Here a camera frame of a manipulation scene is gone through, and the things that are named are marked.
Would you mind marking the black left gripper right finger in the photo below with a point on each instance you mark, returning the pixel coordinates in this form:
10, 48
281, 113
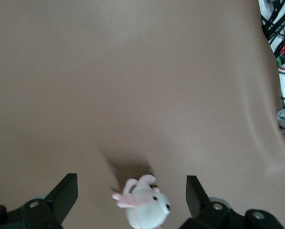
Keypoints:
199, 210

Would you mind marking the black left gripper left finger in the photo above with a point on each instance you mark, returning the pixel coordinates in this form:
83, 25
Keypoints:
60, 202

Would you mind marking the pink white plush dog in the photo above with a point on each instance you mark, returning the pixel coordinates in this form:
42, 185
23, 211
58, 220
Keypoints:
147, 207

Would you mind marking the brown table mat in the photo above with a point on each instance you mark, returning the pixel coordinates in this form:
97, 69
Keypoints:
132, 83

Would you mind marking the green circuit board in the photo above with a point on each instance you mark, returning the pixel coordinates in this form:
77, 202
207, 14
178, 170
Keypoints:
283, 60

